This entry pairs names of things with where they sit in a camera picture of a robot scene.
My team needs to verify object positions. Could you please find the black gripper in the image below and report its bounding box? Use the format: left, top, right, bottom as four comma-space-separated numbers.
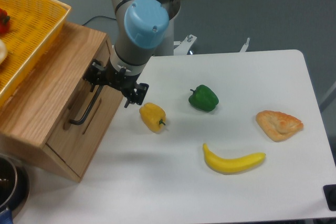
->
82, 59, 149, 108

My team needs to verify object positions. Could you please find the black drawer handle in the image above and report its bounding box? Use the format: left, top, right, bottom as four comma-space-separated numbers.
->
68, 85, 103, 125

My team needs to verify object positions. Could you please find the wooden top drawer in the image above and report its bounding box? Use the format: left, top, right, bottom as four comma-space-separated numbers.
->
46, 40, 125, 178

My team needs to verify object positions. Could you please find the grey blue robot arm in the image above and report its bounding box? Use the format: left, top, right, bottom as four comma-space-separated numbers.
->
87, 0, 181, 105

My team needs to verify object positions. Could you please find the wooden drawer cabinet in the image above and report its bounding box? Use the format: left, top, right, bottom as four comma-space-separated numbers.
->
1, 23, 112, 177

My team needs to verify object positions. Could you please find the yellow bell pepper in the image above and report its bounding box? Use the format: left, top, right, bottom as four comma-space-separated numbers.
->
139, 103, 166, 133

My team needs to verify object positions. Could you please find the green bell pepper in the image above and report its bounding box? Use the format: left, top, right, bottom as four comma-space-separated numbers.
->
188, 84, 219, 112

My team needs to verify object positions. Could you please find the yellow plastic basket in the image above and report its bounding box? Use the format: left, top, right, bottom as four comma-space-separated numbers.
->
1, 0, 71, 104

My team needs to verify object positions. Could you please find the white round food item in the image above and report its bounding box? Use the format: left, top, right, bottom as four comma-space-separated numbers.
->
0, 40, 8, 63

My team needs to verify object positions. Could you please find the yellow banana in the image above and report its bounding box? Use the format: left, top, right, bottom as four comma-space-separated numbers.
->
202, 143, 266, 174

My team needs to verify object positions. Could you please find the dark metal pot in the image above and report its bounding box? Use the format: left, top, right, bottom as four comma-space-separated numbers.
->
1, 155, 30, 223

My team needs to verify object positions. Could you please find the baked pastry slice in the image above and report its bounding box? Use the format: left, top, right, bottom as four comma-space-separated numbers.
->
256, 110, 304, 142

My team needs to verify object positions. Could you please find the black corner device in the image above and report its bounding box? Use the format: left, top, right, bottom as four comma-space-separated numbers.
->
323, 184, 336, 211

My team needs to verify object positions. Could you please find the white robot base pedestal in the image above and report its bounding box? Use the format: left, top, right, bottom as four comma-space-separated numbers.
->
154, 1, 181, 56

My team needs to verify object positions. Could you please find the black cable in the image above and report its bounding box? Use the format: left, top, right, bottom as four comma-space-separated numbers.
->
82, 15, 117, 26

